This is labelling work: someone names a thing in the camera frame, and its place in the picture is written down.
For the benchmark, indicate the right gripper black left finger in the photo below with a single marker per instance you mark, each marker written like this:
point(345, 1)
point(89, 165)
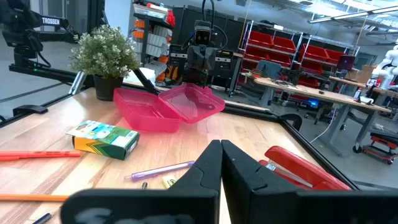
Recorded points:
point(186, 202)

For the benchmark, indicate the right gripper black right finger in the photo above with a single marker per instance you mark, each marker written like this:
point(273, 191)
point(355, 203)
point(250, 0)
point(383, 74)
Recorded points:
point(264, 202)

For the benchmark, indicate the yellow eraser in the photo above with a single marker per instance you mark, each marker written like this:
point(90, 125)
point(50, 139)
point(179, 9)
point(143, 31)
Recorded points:
point(168, 181)

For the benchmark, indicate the purple mechanical pencil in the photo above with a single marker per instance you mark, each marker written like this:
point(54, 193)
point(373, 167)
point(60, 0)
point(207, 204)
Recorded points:
point(155, 171)

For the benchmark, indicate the green yellow crayon box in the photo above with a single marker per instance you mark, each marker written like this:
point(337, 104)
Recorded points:
point(105, 140)

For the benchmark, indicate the orange pencil with eraser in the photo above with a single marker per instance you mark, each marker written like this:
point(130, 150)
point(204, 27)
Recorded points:
point(31, 197)

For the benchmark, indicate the orange highlighter pen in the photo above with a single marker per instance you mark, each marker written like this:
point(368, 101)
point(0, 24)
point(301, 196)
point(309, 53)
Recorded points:
point(37, 154)

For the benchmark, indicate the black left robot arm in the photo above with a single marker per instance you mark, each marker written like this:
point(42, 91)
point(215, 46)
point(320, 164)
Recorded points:
point(199, 76)

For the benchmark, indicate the shelf with orange white parts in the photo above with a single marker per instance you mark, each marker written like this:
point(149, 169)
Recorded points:
point(155, 40)

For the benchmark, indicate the red stapler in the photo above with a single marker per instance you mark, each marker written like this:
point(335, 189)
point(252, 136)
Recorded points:
point(298, 165)

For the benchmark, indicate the metal shelf with red bins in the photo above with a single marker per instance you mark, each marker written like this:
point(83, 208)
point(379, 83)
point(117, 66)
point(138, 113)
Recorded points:
point(314, 53)
point(264, 39)

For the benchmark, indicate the teal office chair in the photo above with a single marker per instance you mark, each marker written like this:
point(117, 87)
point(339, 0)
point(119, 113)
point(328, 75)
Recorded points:
point(269, 69)

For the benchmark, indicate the pink plastic pencil case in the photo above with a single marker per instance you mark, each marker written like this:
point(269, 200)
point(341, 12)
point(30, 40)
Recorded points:
point(146, 115)

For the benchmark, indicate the potted plant with white flowers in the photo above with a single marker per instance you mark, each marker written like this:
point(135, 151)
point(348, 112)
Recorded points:
point(105, 53)

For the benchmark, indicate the wooden workbench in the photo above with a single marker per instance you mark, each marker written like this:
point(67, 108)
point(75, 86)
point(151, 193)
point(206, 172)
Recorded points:
point(345, 80)
point(311, 91)

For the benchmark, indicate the red wheeled cart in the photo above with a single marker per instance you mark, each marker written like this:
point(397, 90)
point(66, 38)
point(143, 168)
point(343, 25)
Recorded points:
point(379, 141)

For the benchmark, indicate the purple laptop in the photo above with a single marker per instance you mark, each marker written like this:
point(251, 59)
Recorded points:
point(345, 62)

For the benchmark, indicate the cardboard box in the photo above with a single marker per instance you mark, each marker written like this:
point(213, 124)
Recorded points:
point(363, 73)

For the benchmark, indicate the white robot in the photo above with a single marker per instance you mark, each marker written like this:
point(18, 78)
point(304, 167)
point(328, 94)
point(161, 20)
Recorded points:
point(388, 62)

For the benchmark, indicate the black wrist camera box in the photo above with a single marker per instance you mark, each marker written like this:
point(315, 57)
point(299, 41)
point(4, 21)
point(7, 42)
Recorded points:
point(202, 34)

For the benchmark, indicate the black frame bracket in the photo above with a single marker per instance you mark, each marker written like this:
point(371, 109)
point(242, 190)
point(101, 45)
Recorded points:
point(292, 118)
point(29, 109)

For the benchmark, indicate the black aluminium rail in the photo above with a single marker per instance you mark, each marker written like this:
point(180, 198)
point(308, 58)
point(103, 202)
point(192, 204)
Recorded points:
point(46, 73)

